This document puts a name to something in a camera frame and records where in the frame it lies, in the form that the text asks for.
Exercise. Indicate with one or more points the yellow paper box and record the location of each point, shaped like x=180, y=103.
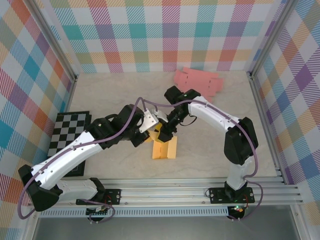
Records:
x=165, y=150

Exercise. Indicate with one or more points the pink paper box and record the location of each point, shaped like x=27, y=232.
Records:
x=195, y=80

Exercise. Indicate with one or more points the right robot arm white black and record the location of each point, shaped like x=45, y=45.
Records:
x=212, y=110

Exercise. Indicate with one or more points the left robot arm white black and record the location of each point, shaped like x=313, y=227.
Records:
x=70, y=155

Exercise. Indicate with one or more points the black and white checkerboard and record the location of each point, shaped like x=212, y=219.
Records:
x=67, y=122

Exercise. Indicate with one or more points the small circuit board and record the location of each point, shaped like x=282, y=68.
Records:
x=100, y=211
x=238, y=208

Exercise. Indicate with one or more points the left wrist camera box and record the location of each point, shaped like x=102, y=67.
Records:
x=150, y=121

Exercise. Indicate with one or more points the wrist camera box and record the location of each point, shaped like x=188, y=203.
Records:
x=150, y=121
x=161, y=115

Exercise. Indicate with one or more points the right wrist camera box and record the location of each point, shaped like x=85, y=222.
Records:
x=161, y=115

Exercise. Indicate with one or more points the aluminium side rail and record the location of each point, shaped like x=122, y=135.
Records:
x=69, y=97
x=261, y=112

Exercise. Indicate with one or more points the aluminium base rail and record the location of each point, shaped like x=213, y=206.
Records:
x=162, y=192

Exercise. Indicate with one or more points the aluminium frame post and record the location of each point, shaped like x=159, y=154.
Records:
x=270, y=37
x=52, y=40

